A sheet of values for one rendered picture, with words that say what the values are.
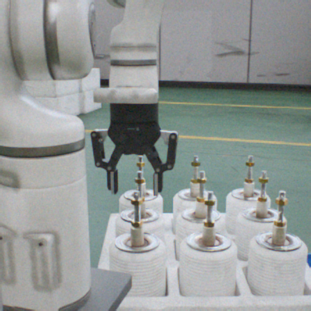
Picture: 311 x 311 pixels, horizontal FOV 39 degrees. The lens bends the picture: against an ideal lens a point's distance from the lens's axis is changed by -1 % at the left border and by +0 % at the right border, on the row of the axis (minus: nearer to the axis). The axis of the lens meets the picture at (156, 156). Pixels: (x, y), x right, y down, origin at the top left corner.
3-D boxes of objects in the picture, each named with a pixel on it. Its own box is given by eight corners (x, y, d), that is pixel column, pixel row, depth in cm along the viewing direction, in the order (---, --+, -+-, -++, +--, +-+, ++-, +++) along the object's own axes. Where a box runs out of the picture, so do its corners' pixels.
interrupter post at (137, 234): (128, 246, 73) (127, 228, 72) (132, 240, 75) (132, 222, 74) (141, 248, 72) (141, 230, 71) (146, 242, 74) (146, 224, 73)
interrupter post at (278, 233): (280, 247, 72) (282, 229, 71) (268, 243, 74) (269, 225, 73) (288, 243, 74) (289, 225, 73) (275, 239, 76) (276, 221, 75)
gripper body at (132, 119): (164, 92, 71) (164, 149, 73) (112, 91, 72) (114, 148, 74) (157, 97, 63) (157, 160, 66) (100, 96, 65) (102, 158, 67)
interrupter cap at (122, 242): (107, 250, 71) (107, 246, 71) (125, 232, 78) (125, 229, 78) (150, 257, 69) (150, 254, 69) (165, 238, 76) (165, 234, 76)
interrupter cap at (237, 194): (258, 205, 92) (258, 201, 92) (225, 198, 96) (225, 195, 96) (271, 194, 98) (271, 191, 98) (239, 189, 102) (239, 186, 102)
